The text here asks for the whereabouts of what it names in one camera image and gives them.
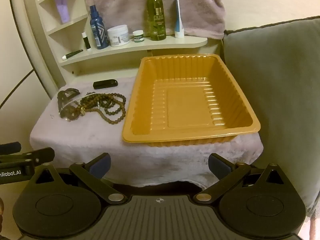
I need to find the pale fluffy cloth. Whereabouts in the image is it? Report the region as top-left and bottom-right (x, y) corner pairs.
(29, 76), (264, 188)

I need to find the small green jar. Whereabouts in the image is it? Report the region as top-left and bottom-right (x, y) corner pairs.
(132, 30), (144, 43)

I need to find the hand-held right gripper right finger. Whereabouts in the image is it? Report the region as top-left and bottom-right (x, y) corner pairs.
(196, 153), (290, 204)

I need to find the blue and white tube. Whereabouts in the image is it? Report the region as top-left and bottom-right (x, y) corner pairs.
(174, 0), (184, 39)

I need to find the small black case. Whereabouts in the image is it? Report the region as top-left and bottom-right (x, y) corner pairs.
(93, 79), (118, 89)

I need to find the cream shelf unit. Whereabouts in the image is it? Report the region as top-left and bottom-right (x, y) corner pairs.
(21, 0), (208, 85)

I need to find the purple tube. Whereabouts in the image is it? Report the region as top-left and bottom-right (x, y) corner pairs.
(54, 0), (70, 24)

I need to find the white cream jar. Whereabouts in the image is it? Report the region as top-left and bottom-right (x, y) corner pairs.
(107, 25), (130, 47)

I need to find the black tube with white cap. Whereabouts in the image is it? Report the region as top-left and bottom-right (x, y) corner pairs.
(62, 49), (83, 60)

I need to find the brown bead necklace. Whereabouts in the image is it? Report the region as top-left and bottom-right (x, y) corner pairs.
(80, 92), (127, 125)

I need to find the dark hair claw clip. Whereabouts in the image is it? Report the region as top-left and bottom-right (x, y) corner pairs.
(57, 87), (81, 113)

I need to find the mauve hanging towel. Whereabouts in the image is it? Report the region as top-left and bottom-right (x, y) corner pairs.
(82, 0), (225, 40)

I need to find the blue spray bottle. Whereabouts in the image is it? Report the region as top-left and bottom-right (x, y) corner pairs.
(89, 4), (110, 50)

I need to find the grey cushion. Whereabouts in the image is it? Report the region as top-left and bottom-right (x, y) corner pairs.
(222, 17), (320, 213)

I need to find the green spray bottle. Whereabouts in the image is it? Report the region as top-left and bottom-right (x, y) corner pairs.
(146, 0), (167, 41)

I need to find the yellow plastic tray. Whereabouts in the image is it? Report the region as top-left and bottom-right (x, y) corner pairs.
(122, 54), (261, 147)

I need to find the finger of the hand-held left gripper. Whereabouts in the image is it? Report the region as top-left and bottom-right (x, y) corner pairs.
(0, 142), (22, 155)
(0, 148), (55, 166)

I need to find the black wrist watch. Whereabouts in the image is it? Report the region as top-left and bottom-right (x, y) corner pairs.
(59, 105), (87, 122)

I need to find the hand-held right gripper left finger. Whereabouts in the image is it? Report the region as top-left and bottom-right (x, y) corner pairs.
(31, 152), (125, 204)

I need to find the silver bead chain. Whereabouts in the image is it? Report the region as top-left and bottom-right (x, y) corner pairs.
(62, 93), (102, 110)

